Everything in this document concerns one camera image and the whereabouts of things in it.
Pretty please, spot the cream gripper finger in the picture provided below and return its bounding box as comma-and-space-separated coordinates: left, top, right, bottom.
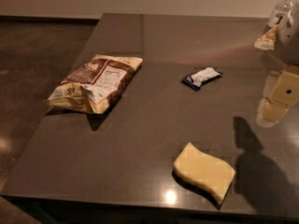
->
255, 66, 299, 128
254, 25, 278, 50

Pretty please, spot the brown and cream chip bag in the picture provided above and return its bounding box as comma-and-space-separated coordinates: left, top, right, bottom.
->
47, 55, 142, 114

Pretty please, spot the yellow wavy sponge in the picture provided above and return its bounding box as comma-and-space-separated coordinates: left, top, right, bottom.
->
174, 142, 235, 204

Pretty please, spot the clear plastic water bottle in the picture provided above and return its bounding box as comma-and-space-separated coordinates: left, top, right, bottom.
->
267, 0, 296, 28

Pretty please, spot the small dark blue snack packet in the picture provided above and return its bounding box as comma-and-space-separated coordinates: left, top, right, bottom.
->
181, 66, 222, 91

